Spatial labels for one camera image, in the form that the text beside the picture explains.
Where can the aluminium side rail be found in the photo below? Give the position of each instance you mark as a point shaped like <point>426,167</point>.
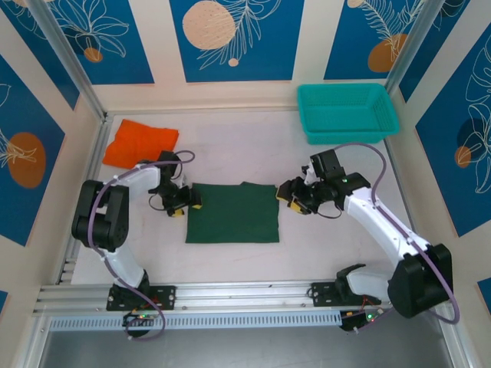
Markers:
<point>90,172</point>

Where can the small controller circuit board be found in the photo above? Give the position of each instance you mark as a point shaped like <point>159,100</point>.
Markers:
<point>364,318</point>
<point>140,317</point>

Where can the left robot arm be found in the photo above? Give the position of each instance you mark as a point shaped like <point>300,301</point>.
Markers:
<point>103,222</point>

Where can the aluminium corner post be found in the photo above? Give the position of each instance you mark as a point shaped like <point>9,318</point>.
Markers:
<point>69,57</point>
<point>414,53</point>

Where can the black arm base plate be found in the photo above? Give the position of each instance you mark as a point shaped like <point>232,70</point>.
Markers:
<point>322,293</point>
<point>169,297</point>

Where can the orange t-shirt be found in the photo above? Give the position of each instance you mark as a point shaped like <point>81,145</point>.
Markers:
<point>142,143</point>

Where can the green t-shirt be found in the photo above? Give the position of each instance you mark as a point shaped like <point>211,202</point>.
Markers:
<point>234,214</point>

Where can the teal plastic basket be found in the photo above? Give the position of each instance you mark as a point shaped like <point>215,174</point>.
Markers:
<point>345,111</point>

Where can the aluminium frame rail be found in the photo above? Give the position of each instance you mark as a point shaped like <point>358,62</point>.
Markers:
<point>249,292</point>

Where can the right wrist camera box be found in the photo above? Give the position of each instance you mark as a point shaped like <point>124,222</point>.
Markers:
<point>328,163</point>

